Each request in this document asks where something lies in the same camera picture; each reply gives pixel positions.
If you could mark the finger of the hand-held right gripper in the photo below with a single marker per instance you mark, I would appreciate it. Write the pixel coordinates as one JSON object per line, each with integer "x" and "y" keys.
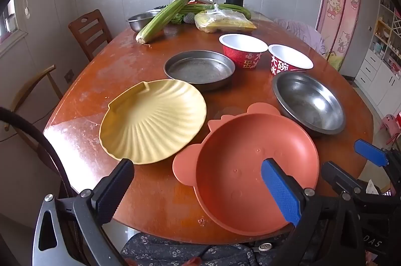
{"x": 371, "y": 153}
{"x": 338, "y": 175}

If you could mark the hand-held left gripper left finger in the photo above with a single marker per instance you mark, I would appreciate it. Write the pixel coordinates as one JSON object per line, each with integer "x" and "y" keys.
{"x": 116, "y": 184}

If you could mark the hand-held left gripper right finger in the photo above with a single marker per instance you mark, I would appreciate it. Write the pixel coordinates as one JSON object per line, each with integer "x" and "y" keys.
{"x": 282, "y": 194}

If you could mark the orange bear-shaped plate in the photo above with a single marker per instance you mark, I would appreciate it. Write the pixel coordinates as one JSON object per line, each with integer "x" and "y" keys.
{"x": 231, "y": 165}

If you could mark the yellow shell-shaped plate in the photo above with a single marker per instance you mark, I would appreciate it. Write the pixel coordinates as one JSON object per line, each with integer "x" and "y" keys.
{"x": 150, "y": 121}

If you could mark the large steel bowl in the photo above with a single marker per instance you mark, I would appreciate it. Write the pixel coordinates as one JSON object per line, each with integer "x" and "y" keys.
{"x": 307, "y": 103}

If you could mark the red paper bowl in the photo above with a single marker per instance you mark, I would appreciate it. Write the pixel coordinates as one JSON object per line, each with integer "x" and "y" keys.
{"x": 242, "y": 42}
{"x": 289, "y": 57}

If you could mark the round steel plate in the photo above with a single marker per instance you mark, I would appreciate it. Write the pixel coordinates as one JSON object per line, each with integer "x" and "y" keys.
{"x": 197, "y": 68}

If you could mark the pink stool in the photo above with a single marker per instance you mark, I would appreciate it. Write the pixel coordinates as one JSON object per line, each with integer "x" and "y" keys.
{"x": 387, "y": 121}

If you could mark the red stool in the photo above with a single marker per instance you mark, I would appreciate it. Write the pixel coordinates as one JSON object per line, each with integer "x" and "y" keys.
{"x": 398, "y": 120}

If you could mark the white shelf cabinet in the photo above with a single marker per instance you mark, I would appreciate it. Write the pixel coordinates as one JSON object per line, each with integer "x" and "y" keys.
{"x": 372, "y": 65}

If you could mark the person's floral clothing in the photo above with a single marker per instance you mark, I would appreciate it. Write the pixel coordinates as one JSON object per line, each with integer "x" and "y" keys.
{"x": 175, "y": 253}

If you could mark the light wooden armchair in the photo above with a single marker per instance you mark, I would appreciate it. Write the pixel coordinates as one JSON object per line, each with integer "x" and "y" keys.
{"x": 31, "y": 81}

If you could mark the pink cartoon curtain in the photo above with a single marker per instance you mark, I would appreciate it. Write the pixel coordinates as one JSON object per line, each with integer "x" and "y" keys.
{"x": 338, "y": 2}

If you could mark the small steel basin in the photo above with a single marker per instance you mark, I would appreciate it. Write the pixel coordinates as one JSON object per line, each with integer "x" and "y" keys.
{"x": 141, "y": 20}

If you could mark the brown wooden chair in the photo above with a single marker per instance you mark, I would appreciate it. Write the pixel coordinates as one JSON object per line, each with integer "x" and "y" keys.
{"x": 91, "y": 20}

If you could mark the celery bunch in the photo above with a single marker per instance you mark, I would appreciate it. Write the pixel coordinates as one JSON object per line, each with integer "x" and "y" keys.
{"x": 163, "y": 18}
{"x": 231, "y": 7}

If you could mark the green leafy vegetable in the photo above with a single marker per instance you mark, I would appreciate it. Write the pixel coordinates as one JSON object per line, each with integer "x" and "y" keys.
{"x": 177, "y": 19}

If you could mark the bag of yellow noodles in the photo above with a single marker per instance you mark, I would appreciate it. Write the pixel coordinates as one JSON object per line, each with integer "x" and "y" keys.
{"x": 219, "y": 23}

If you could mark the window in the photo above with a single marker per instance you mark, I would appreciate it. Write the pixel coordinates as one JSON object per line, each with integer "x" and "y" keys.
{"x": 7, "y": 21}

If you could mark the red packet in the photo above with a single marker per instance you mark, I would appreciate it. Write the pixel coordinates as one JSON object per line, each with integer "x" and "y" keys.
{"x": 200, "y": 2}

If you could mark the low wall socket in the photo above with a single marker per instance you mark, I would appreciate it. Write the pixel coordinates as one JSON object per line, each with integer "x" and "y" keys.
{"x": 69, "y": 76}

